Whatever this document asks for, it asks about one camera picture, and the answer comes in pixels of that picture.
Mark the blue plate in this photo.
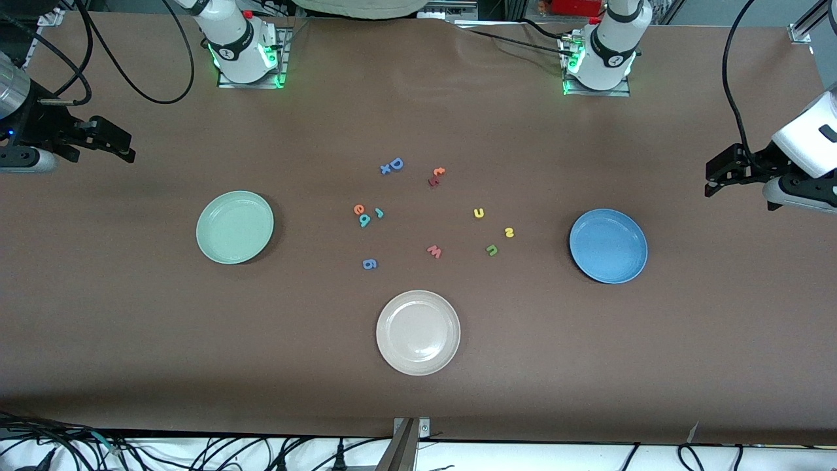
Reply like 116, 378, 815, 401
569, 209, 649, 285

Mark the light green plate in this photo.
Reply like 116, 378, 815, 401
196, 190, 275, 265

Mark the red box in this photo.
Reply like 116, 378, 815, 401
553, 0, 602, 17

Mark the person in light clothing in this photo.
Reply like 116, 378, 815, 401
292, 0, 427, 20

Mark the grey metal equipment box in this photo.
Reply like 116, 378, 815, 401
425, 2, 481, 20

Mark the beige plate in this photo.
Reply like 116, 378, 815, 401
376, 290, 461, 376

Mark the aluminium profile leg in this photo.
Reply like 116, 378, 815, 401
376, 419, 419, 471

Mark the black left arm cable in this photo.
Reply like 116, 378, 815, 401
722, 0, 763, 173

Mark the aluminium frame rail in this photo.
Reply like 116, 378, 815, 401
20, 7, 66, 69

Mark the aluminium frame corner profile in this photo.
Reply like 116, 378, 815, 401
788, 0, 837, 44

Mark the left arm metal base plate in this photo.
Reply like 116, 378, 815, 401
559, 33, 632, 97

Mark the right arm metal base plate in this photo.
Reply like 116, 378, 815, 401
218, 26, 289, 89

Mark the black cable on tabletop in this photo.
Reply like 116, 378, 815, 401
458, 18, 576, 53

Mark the teal floor cable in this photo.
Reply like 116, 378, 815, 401
88, 428, 125, 455

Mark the small metal bracket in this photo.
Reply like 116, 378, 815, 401
392, 417, 431, 439

